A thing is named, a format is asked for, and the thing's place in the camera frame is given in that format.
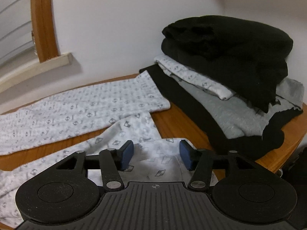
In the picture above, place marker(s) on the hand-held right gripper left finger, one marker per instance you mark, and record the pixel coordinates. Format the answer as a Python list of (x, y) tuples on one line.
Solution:
[(127, 154)]

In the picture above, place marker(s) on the wooden window frame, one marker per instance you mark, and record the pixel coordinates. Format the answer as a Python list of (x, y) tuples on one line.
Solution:
[(44, 16)]

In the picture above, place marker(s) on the grey folded garment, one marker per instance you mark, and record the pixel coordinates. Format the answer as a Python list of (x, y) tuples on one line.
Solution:
[(235, 117)]

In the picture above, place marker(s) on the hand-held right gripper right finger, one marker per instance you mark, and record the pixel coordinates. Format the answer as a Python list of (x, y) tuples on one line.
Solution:
[(186, 154)]

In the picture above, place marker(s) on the black folded sweater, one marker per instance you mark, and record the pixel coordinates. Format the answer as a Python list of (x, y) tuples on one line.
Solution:
[(239, 36)]

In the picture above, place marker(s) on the cream window sill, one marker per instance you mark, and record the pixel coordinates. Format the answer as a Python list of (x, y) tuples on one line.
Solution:
[(36, 69)]

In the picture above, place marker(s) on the white patterned pants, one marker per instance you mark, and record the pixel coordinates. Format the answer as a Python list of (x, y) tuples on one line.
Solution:
[(72, 115)]

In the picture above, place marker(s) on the black bag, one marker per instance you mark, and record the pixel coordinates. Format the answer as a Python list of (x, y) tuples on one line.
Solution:
[(299, 184)]

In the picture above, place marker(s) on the white window blinds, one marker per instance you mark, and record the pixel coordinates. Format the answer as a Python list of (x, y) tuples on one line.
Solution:
[(14, 28)]

